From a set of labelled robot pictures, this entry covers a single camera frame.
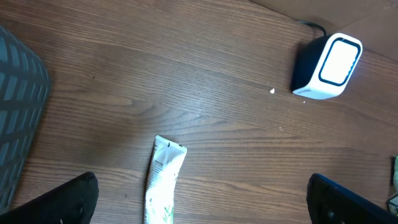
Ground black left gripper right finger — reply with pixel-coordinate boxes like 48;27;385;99
306;174;397;224

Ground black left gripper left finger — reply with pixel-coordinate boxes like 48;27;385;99
1;172;99;224

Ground teal packet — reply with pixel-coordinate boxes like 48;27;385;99
391;155;397;192

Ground white tube with gold cap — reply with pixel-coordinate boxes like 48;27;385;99
144;135;187;224

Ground green axe brand box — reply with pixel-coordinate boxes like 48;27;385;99
387;194;398;216

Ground grey plastic shopping basket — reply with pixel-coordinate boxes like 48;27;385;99
1;27;52;214

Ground black scanner cable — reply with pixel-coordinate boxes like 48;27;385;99
297;20;329;37

